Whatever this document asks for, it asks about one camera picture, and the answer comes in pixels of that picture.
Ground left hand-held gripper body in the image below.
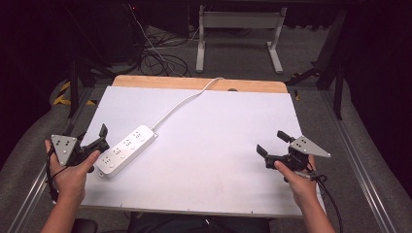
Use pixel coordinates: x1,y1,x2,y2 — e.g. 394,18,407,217
51,134,111,167

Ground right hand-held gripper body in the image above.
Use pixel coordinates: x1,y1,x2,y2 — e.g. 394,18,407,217
264,134,332,173

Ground white power strip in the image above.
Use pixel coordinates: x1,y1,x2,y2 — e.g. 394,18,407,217
95,124,159,180

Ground person's left hand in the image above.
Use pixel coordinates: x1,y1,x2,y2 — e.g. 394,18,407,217
44,139,102,204

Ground person's right hand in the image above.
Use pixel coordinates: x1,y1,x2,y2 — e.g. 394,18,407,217
273,154,321,207

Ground yellow black hazard tape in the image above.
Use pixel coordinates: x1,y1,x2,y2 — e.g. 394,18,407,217
52,80,98,107

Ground white table board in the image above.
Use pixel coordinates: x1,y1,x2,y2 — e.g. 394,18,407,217
80,84,326,218

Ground black metal stand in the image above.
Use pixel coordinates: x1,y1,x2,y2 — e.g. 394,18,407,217
285,8,349,121
62,54,115,119

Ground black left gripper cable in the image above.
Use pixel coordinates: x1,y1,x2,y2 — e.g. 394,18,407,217
45,145,71,202

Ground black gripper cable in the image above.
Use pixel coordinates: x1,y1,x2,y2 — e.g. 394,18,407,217
45,145,71,202
304,161,344,233

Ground metal floor rail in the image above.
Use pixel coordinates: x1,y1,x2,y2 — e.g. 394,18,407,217
319,90,398,233
6,86,95,233

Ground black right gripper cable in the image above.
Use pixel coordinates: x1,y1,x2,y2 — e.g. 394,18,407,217
304,161,344,233

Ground white power strip cable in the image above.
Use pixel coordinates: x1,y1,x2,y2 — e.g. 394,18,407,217
151,76,225,132

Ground black floor cables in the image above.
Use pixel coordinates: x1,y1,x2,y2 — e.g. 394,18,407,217
138,28,192,79

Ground thin white floor cable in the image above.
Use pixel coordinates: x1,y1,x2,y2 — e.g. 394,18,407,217
127,2,202,79

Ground white metal desk frame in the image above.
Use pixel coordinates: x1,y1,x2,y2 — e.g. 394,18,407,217
195,4,289,75

